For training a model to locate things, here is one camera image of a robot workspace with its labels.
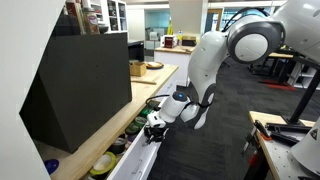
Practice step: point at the wooden office desk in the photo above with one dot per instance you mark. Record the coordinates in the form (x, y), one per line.
(283, 55)

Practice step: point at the red and white box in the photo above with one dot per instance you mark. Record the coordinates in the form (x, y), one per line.
(170, 41)

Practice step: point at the tall glue bottle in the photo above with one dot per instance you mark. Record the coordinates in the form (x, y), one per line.
(74, 16)

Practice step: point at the red floor mat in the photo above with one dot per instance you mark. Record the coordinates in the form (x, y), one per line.
(280, 86)

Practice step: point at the black cabinet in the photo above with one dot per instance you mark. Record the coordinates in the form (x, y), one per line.
(136, 51)

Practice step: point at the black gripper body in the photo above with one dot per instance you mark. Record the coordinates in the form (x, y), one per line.
(156, 131)

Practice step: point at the large green white tape roll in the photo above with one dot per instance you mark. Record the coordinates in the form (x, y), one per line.
(101, 164)

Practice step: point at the wooden stick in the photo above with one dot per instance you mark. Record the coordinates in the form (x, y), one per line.
(143, 81)

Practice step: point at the blue disc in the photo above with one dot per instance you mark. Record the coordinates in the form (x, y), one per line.
(51, 166)

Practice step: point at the black metal tool chest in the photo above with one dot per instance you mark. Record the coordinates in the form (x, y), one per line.
(83, 83)

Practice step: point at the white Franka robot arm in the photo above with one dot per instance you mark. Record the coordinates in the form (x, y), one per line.
(206, 60)

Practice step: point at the black tape roll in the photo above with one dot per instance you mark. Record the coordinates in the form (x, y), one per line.
(117, 146)

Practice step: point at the purple tape roll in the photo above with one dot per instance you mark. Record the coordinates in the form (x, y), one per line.
(131, 137)

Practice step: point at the black rounded case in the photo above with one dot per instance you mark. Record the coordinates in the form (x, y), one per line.
(61, 26)

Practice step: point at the black clamp tool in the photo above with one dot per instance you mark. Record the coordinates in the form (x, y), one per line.
(283, 128)

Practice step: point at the yellow bottle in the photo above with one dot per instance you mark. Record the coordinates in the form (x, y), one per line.
(170, 28)

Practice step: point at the brown glue bottle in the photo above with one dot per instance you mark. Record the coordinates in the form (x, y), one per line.
(91, 23)

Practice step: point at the white island counter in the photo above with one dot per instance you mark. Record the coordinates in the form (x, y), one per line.
(170, 58)

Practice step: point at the white dresser drawer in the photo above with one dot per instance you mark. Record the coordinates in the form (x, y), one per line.
(136, 146)

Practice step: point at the black stand pole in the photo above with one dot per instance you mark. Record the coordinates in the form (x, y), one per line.
(305, 96)

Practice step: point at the white shelf unit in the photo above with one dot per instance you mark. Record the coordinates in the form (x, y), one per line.
(113, 15)

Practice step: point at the perforated robot mounting table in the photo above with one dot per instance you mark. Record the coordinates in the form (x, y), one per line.
(283, 160)

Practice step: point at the white dresser cabinet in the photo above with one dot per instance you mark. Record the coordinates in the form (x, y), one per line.
(168, 89)

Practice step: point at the round brown plate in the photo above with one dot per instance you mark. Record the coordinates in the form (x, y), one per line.
(154, 65)

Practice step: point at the dark brown box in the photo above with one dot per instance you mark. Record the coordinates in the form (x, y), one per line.
(189, 40)

